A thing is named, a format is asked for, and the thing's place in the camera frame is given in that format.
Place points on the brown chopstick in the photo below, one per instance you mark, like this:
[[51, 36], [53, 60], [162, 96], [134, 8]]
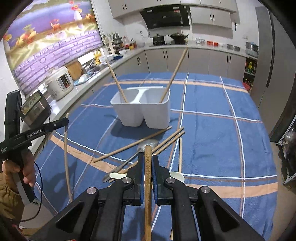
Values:
[[158, 147], [168, 144]]

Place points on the black wok on stove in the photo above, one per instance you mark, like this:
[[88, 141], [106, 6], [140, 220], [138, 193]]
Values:
[[179, 38]]

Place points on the cream plastic rice spoon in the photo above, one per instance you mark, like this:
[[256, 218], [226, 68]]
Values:
[[175, 175]]

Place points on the light bamboo chopstick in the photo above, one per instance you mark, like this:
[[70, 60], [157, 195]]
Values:
[[116, 81], [66, 164]]

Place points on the blue plaid tablecloth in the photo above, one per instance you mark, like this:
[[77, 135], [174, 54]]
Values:
[[225, 146]]

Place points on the person's left hand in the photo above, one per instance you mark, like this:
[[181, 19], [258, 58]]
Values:
[[28, 170]]

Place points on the white two-compartment utensil holder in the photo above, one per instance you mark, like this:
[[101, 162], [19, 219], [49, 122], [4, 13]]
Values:
[[143, 104]]

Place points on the silver toaster oven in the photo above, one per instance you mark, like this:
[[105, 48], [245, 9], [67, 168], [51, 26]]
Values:
[[35, 110]]

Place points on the wooden cutting board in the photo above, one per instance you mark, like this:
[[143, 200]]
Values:
[[74, 69]]

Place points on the grey refrigerator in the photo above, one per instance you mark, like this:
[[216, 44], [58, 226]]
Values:
[[274, 85]]

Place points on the bamboo chopstick curved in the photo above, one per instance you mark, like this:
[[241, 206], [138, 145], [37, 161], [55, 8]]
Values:
[[173, 75]]

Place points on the black cooking pot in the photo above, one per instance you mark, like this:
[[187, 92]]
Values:
[[158, 40]]

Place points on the white rice cooker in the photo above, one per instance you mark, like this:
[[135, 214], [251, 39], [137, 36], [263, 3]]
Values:
[[59, 83]]

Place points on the black range hood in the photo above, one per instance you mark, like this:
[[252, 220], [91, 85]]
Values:
[[174, 15]]

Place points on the bamboo chopstick long diagonal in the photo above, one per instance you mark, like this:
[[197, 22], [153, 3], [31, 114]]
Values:
[[131, 145]]

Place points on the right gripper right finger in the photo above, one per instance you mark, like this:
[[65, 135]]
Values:
[[198, 213]]

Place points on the scenic window blind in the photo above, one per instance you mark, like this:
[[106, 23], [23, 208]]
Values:
[[48, 35]]

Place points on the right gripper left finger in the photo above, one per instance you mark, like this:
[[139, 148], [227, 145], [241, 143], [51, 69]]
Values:
[[97, 214]]

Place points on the metal spoon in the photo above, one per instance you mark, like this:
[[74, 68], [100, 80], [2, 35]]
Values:
[[140, 149]]

